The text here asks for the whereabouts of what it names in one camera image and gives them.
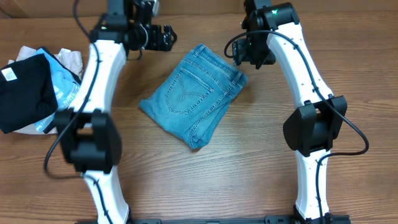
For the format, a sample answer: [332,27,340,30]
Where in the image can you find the light blue denim jeans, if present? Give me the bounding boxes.
[139,44,248,150]

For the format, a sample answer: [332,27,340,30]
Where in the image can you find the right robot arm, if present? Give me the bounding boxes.
[231,0,350,223]

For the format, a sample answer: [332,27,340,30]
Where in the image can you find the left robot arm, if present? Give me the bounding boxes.
[51,0,177,223]

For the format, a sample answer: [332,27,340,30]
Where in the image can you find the beige folded garment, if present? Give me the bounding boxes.
[8,46,83,135]

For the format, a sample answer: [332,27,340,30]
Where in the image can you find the light blue printed shirt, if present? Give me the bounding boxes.
[33,46,82,134]

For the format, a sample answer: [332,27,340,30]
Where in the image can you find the black folded shirt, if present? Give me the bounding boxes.
[1,54,58,134]

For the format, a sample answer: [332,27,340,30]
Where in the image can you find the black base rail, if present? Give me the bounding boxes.
[74,214,352,224]

